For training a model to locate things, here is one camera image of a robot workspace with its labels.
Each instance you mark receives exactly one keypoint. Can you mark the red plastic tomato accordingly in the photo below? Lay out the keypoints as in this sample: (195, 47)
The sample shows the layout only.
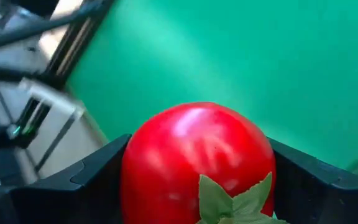
(197, 155)

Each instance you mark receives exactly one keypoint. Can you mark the grey box with green light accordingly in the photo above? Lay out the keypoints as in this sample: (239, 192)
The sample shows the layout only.
(57, 130)

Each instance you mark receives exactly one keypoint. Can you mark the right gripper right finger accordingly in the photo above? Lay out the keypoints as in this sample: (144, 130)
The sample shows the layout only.
(322, 202)

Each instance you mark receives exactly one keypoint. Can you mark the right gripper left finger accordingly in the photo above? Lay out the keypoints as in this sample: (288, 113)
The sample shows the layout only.
(73, 202)

